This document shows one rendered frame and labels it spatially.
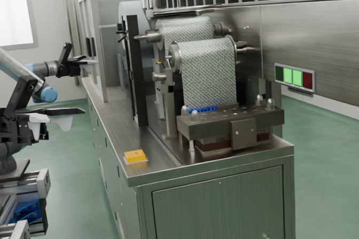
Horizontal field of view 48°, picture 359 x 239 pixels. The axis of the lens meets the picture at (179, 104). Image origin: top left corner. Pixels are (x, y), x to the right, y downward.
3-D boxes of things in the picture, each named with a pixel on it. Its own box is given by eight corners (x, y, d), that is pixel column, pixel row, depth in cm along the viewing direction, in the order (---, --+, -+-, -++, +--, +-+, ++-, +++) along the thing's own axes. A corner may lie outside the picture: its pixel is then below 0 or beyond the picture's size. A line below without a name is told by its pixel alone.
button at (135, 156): (124, 158, 160) (124, 152, 159) (142, 154, 162) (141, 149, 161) (127, 164, 153) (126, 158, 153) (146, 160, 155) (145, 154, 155)
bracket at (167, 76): (161, 137, 182) (154, 69, 175) (174, 134, 184) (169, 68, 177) (164, 140, 178) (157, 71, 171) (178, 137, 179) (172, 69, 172)
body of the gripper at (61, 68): (76, 72, 214) (53, 76, 207) (75, 56, 211) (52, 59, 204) (82, 75, 208) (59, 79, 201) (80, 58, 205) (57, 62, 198)
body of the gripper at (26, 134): (52, 139, 102) (12, 138, 106) (49, 105, 101) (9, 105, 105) (32, 145, 95) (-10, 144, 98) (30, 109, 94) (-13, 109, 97)
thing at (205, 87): (185, 113, 171) (181, 70, 166) (236, 105, 177) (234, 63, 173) (185, 114, 170) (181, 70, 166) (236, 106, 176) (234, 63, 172)
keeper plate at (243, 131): (231, 148, 157) (229, 121, 155) (254, 144, 160) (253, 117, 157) (233, 150, 155) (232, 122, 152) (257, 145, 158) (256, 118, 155)
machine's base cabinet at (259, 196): (96, 167, 398) (84, 81, 378) (160, 156, 415) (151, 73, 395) (157, 385, 162) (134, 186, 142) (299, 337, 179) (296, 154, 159)
